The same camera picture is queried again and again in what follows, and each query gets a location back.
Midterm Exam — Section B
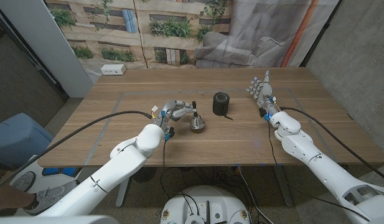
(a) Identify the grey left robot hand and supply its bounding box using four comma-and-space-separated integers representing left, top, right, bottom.
151, 99, 199, 141

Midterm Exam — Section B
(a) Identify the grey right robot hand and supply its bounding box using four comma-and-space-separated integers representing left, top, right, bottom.
246, 70, 281, 121

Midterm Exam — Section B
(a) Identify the silver bell with black handle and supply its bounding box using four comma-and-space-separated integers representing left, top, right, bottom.
189, 101, 206, 131

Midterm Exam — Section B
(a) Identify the black cylindrical speaker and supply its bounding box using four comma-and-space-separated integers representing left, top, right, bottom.
212, 91, 231, 117

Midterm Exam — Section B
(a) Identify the printed fabric backdrop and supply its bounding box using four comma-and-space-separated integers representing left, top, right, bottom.
44, 0, 340, 83

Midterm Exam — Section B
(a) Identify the white power strip box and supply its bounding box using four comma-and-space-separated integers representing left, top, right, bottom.
100, 63, 127, 76

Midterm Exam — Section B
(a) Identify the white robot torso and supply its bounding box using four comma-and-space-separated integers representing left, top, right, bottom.
159, 185, 251, 224

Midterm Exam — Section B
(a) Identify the grey table leg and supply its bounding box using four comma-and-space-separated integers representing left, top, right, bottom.
274, 164, 294, 208

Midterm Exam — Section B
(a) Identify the white table leg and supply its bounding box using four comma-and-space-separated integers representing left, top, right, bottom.
115, 177, 132, 208

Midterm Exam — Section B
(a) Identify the blue object under table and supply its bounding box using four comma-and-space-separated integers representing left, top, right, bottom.
42, 167, 77, 177

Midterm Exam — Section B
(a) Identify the white partition panel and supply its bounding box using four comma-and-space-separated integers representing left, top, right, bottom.
0, 0, 95, 99

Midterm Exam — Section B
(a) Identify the white floor platform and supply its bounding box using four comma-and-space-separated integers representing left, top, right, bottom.
9, 154, 87, 194

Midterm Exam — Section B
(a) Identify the grey sneaker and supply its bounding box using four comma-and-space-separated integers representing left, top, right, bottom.
11, 170, 37, 193
23, 179, 80, 215

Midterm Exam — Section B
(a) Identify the blue-grey container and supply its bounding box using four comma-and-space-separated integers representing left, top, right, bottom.
0, 112, 55, 170

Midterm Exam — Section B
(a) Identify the person's bare leg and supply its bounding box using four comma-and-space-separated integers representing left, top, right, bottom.
0, 179, 36, 210

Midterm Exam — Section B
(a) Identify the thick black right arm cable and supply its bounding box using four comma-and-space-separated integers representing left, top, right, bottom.
279, 106, 384, 184

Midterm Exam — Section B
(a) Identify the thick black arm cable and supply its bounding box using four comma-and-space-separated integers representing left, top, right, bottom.
0, 110, 155, 194
279, 106, 384, 184

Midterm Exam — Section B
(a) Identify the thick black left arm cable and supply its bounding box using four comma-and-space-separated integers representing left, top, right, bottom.
0, 110, 155, 194

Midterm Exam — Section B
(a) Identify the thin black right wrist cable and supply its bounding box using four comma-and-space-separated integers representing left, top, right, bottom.
267, 120, 372, 222

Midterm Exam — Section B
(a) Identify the white floor cable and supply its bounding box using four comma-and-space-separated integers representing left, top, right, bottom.
237, 167, 269, 224

